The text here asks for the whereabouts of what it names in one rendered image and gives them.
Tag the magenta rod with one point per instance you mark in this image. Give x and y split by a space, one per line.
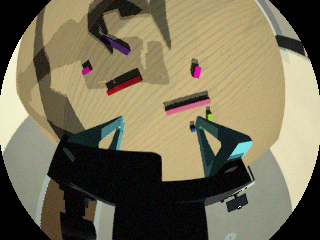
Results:
86 70
196 72

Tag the red rod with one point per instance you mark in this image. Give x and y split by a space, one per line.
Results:
124 85

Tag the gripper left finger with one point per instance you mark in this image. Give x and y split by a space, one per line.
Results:
91 137

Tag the pink rod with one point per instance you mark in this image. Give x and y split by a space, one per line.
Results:
187 105

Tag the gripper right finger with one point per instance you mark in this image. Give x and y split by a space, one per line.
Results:
234 145

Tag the lime green rod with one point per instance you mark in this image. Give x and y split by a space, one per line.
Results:
209 115

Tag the purple rod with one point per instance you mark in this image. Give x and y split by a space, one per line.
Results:
115 45

